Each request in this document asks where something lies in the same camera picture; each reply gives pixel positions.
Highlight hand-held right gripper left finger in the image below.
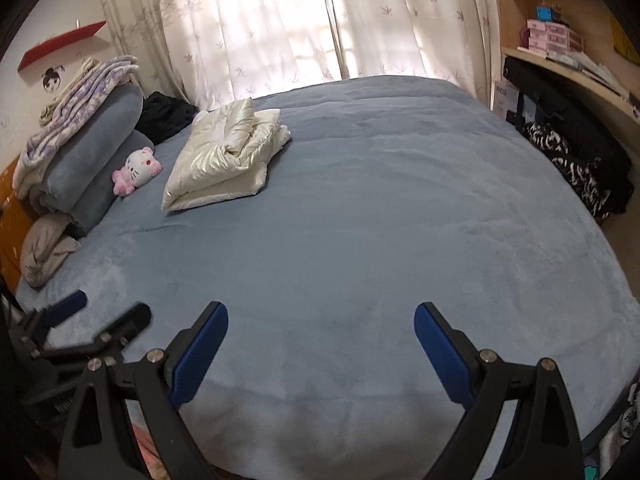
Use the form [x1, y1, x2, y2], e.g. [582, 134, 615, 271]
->
[57, 301, 229, 480]

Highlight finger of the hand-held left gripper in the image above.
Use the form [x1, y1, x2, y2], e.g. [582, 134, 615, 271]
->
[22, 290, 88, 333]
[37, 302, 152, 361]

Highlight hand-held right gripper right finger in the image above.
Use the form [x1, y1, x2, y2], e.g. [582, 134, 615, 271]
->
[414, 302, 586, 480]

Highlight white puffer jacket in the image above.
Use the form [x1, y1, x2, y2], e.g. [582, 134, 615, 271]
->
[161, 97, 292, 212]

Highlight black white patterned clothes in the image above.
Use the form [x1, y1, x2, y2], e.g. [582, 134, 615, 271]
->
[502, 55, 636, 216]

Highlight beige crumpled cloth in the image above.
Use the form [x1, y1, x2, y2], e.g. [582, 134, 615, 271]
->
[20, 212, 83, 288]

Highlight orange wooden headboard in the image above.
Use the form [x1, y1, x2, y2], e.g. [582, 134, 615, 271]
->
[0, 157, 38, 281]

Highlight grey pillow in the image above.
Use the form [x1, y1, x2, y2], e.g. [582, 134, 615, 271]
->
[27, 82, 146, 216]
[65, 130, 157, 238]

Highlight pink and white cat plush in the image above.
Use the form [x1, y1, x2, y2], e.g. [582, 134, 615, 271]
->
[111, 146, 163, 197]

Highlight blue bed blanket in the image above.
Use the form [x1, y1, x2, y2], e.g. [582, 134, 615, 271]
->
[15, 75, 628, 480]

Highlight black and white printed cloth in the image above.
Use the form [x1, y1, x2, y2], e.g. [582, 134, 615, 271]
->
[582, 382, 640, 480]

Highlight folded floral blanket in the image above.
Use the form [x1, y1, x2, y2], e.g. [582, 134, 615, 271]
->
[12, 55, 141, 200]

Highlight cream folded cloth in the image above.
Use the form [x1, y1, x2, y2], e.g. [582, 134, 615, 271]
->
[39, 56, 101, 127]

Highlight black and white patterned garment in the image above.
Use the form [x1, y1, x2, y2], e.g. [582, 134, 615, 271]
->
[522, 122, 613, 218]

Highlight white cardboard box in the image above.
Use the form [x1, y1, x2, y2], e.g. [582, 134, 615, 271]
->
[492, 80, 523, 121]

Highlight white floral curtain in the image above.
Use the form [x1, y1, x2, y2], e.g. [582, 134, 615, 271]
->
[97, 0, 346, 111]
[320, 0, 503, 106]

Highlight pile of papers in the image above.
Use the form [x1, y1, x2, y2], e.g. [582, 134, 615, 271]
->
[552, 52, 631, 101]

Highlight pink storage boxes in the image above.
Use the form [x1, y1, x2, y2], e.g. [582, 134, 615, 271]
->
[525, 19, 586, 56]

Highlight yellow cloth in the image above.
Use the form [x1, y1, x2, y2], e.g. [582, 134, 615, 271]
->
[612, 15, 640, 61]

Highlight cartoon face wall sticker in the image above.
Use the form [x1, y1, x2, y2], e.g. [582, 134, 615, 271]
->
[41, 64, 66, 93]

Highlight red wall shelf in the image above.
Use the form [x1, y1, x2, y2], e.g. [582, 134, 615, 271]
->
[18, 20, 107, 73]

